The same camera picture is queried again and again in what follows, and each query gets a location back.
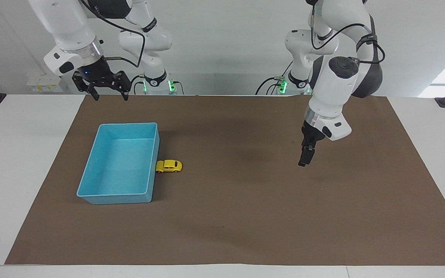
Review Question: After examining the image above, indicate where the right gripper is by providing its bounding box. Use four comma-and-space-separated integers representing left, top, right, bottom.
71, 57, 132, 102

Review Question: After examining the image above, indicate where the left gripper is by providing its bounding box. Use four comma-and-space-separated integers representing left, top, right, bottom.
301, 120, 326, 152

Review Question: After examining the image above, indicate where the yellow toy beetle car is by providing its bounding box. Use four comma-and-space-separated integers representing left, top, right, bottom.
155, 159, 183, 174

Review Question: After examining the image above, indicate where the light blue plastic bin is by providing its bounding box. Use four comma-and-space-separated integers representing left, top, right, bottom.
76, 122, 160, 205

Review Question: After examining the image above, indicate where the black cable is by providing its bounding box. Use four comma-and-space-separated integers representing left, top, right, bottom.
131, 74, 146, 95
79, 0, 146, 69
309, 5, 386, 65
255, 76, 286, 95

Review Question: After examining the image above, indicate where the white wall socket box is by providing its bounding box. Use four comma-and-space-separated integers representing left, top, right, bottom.
26, 73, 64, 93

